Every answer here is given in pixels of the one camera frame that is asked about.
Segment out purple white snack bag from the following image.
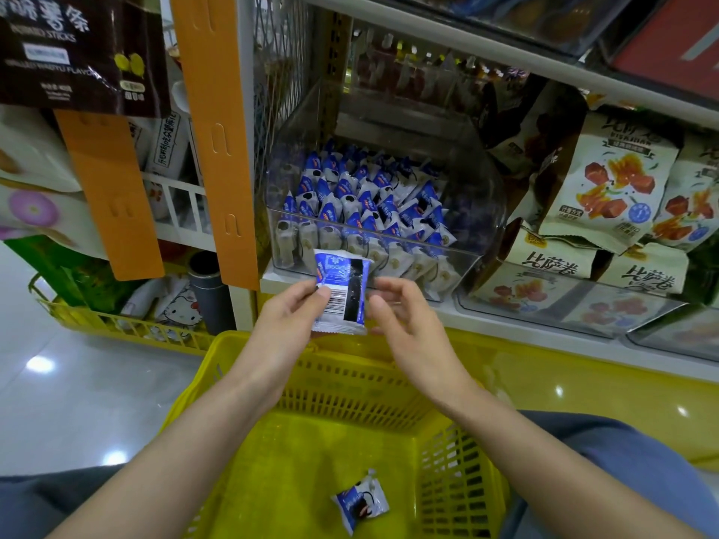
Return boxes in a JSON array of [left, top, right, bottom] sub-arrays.
[[0, 179, 108, 259], [0, 106, 82, 195]]

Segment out clear plastic bin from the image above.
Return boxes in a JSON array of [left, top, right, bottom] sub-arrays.
[[261, 78, 507, 301], [458, 258, 687, 338]]

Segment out row of fruit print bags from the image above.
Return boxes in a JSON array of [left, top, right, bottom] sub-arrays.
[[466, 112, 719, 360]]

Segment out white card packet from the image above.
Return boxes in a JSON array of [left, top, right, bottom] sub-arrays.
[[146, 112, 190, 180]]

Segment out person's left hand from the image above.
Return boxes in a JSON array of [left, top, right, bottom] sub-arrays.
[[230, 280, 333, 416]]

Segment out red price sign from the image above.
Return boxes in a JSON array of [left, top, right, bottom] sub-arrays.
[[612, 0, 719, 102]]

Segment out yellow floor basket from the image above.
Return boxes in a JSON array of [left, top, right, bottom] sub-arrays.
[[28, 275, 217, 355]]

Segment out dark grey cylinder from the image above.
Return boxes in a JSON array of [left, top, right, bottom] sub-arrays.
[[187, 251, 237, 335]]

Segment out white cartoon print packet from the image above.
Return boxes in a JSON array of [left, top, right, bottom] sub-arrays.
[[124, 277, 204, 329]]

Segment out orange shelf post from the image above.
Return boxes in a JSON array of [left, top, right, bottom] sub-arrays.
[[169, 0, 262, 290]]

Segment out person's left forearm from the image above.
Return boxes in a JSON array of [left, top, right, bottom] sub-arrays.
[[50, 385, 280, 539]]

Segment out green snack bags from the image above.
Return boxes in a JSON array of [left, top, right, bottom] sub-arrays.
[[5, 235, 142, 313]]

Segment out person's right forearm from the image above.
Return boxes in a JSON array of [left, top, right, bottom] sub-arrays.
[[447, 378, 703, 539]]

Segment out person's right hand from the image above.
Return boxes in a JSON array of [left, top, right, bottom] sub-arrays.
[[365, 277, 479, 413]]

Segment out pile of blue jelly cups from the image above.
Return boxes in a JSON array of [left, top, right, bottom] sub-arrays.
[[416, 0, 631, 52]]

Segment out black potato stick bag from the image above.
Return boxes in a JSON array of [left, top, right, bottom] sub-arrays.
[[0, 0, 170, 117]]

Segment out store shelf with yellow base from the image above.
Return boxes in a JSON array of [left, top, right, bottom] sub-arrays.
[[169, 0, 719, 467]]

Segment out yellow plastic shopping basket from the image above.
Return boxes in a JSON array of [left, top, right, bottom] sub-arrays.
[[163, 329, 509, 539]]

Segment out white wire rack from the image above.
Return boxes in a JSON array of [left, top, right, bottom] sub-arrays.
[[144, 171, 215, 252]]

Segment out grey trousers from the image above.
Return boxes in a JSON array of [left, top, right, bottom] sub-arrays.
[[0, 412, 719, 539]]

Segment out orange hanging strip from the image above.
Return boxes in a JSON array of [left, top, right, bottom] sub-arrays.
[[56, 109, 166, 281]]

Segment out row of small brown packets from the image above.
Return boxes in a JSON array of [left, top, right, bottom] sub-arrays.
[[351, 25, 530, 113]]

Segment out pile of blue snack packets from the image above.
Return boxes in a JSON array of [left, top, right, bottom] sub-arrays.
[[275, 140, 460, 296]]

